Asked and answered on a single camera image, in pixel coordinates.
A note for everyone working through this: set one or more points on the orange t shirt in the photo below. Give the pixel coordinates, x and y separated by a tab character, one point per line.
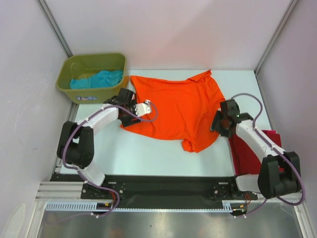
185	109

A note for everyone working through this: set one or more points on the olive green plastic bin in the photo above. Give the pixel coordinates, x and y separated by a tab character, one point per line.
83	66

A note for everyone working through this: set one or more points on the folded pink cloth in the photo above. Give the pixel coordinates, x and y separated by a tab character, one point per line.
271	134

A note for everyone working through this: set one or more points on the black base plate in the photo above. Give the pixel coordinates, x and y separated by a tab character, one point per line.
168	192

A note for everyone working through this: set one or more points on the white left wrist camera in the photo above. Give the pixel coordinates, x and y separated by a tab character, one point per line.
143	108

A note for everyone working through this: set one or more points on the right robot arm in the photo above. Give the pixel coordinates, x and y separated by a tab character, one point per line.
261	165

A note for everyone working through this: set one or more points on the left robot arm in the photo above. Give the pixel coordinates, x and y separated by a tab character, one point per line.
76	145

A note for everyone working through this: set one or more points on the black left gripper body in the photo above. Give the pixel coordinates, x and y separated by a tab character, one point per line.
126	119

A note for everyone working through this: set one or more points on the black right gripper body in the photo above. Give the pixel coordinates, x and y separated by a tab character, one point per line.
218	124

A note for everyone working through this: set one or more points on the folded red t shirt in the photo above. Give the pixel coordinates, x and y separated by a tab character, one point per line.
245	160

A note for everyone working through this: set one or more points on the slotted cable duct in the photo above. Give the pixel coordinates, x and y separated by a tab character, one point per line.
225	207

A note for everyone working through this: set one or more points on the teal t shirt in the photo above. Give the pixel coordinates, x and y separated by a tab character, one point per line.
102	79

